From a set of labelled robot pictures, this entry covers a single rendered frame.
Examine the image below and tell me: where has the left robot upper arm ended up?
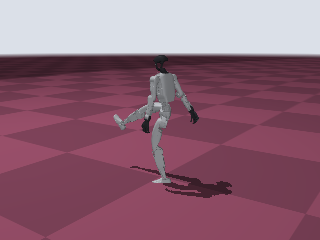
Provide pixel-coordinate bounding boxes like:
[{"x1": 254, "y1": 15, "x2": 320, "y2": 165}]
[{"x1": 150, "y1": 75, "x2": 160, "y2": 102}]

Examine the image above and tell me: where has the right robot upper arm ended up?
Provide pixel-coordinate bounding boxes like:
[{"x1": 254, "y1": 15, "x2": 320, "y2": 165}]
[{"x1": 172, "y1": 74, "x2": 184, "y2": 98}]

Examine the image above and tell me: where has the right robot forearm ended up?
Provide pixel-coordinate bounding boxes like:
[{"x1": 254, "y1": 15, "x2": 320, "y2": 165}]
[{"x1": 180, "y1": 93, "x2": 192, "y2": 112}]

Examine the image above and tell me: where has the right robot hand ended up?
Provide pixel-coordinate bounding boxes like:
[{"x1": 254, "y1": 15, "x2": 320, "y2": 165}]
[{"x1": 189, "y1": 106, "x2": 199, "y2": 124}]

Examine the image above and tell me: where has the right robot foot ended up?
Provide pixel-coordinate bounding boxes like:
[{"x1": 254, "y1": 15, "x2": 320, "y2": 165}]
[{"x1": 114, "y1": 114, "x2": 126, "y2": 131}]

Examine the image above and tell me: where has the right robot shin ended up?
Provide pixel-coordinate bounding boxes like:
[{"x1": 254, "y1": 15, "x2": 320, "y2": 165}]
[{"x1": 121, "y1": 109, "x2": 139, "y2": 126}]

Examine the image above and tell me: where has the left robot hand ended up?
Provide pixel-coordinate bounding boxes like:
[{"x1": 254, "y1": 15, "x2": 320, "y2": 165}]
[{"x1": 141, "y1": 116, "x2": 151, "y2": 134}]

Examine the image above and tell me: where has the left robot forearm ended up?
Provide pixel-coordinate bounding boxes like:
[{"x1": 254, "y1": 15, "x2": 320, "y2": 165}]
[{"x1": 145, "y1": 95, "x2": 155, "y2": 120}]

